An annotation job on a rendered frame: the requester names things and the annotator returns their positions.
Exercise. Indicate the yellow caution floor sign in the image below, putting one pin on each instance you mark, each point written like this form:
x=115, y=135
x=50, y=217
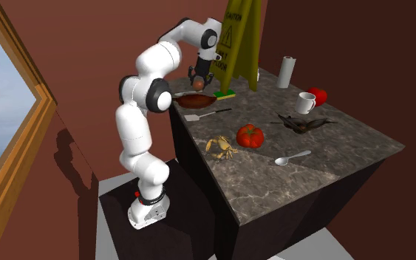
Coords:
x=240, y=39

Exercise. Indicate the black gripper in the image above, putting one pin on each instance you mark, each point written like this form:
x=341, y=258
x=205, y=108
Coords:
x=202, y=66

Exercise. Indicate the dark robot stand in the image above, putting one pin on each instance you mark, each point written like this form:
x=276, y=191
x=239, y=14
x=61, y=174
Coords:
x=178, y=230

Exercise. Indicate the red apple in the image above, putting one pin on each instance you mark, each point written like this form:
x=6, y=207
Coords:
x=321, y=95

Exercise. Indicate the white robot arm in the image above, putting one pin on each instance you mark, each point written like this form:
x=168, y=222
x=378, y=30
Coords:
x=139, y=129

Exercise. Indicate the yellow crab figure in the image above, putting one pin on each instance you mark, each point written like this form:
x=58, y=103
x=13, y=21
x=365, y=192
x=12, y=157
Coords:
x=222, y=146

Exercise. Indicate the white mug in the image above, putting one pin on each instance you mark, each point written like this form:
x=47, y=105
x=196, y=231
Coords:
x=304, y=103

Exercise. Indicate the silver spoon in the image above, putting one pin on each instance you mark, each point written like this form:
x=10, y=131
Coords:
x=282, y=161

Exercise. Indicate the dark spiky figure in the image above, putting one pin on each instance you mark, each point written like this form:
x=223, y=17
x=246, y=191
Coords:
x=301, y=125

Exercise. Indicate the green and yellow sponge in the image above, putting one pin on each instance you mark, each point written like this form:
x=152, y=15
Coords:
x=225, y=94

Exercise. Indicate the white paper towel roll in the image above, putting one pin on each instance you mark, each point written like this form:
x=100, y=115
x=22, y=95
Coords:
x=285, y=74

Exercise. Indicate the large red tomato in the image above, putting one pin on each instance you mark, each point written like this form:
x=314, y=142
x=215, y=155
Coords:
x=249, y=137

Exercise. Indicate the brown shallow pan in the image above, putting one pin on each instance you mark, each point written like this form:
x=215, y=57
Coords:
x=195, y=101

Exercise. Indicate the brown egg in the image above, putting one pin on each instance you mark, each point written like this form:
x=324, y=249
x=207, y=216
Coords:
x=198, y=85

